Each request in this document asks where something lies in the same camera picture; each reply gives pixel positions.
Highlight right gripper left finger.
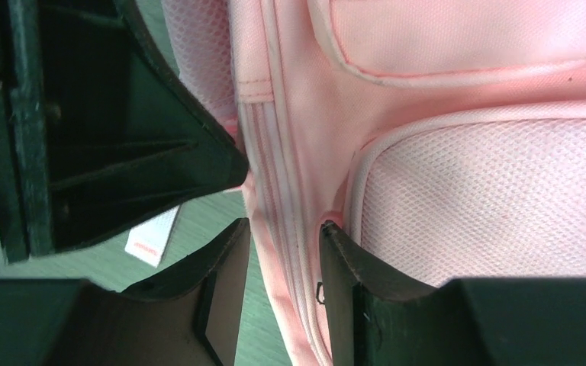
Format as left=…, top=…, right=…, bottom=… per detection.
left=0, top=218, right=250, bottom=365

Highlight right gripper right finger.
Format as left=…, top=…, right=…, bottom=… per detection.
left=319, top=221, right=586, bottom=365

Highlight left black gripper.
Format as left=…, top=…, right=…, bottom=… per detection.
left=0, top=1, right=248, bottom=267

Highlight pink student backpack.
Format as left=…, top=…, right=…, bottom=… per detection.
left=163, top=1, right=586, bottom=365

